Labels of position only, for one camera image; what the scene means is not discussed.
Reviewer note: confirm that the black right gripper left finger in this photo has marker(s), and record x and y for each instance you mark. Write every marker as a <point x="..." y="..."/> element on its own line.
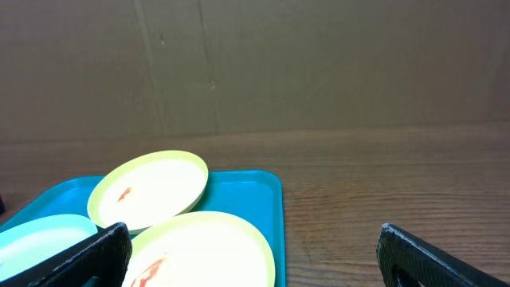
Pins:
<point x="99" y="260"/>

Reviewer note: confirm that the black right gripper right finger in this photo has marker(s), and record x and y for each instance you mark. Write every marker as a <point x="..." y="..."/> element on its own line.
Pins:
<point x="406" y="260"/>

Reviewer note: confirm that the light blue plate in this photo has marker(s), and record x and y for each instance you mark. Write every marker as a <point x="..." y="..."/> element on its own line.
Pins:
<point x="26" y="245"/>

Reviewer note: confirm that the yellow-green plate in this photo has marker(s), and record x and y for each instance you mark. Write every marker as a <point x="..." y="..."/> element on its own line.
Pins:
<point x="203" y="248"/>
<point x="148" y="190"/>

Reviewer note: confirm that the teal plastic tray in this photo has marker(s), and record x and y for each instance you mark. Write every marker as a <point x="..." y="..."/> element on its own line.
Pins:
<point x="254" y="195"/>

